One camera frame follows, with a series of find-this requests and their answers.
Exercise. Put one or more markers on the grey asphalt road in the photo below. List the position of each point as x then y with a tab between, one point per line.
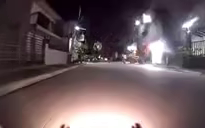
116	86

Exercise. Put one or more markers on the utility pole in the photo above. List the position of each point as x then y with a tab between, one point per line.
79	20

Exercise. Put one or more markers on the lit building front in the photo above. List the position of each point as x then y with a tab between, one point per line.
155	43

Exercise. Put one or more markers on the robot's own part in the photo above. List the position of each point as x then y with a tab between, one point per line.
136	125
64	126

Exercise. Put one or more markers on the pale concrete sidewalk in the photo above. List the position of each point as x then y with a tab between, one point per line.
20	80

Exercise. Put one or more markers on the building with shuttered front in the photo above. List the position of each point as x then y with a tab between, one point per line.
20	33

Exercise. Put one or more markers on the metal railing fence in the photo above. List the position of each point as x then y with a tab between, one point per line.
202	47

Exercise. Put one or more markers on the white low wall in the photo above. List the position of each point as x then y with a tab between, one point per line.
55	56

